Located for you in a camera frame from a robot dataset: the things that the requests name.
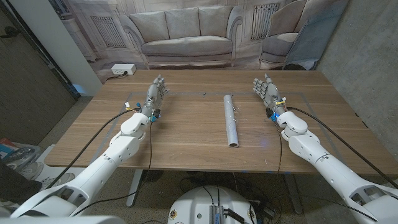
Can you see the clear plastic bag of items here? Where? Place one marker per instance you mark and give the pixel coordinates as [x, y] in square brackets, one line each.
[18, 154]

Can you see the blue-grey leaning board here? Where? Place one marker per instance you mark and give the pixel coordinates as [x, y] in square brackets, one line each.
[317, 34]

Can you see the grey table leg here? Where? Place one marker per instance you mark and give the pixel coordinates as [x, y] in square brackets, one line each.
[293, 193]
[134, 186]

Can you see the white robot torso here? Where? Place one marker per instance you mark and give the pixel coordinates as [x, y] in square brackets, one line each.
[192, 205]

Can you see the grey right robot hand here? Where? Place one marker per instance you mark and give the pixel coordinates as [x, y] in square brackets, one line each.
[272, 95]

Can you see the white power strip box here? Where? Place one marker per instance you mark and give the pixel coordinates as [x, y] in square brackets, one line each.
[122, 69]

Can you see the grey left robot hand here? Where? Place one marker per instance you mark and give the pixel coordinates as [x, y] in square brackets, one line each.
[154, 96]

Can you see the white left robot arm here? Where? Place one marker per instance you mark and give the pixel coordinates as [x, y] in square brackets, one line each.
[102, 168]

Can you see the printed sofa backdrop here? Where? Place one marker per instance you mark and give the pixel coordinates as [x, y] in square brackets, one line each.
[186, 34]

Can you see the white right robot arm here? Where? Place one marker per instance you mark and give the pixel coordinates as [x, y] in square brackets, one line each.
[335, 174]

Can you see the silver box on torso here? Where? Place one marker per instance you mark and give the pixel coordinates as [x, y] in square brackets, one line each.
[216, 215]

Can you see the dark wooden door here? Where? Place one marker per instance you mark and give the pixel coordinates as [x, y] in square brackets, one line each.
[28, 87]

